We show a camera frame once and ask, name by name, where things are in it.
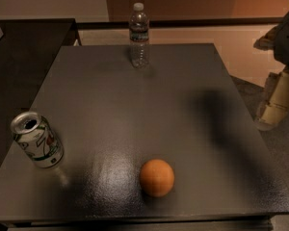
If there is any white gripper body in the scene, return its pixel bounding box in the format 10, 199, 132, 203
265, 66, 289, 112

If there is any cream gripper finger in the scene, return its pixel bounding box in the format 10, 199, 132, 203
254, 101, 288, 131

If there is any clear plastic water bottle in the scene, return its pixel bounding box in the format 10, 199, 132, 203
129, 3, 149, 68

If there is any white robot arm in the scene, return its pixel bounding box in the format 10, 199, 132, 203
253, 12, 289, 131

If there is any orange fruit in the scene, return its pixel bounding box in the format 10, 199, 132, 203
139, 159, 174, 197

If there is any white green soda can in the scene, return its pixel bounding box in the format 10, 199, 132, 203
11, 112, 64, 168

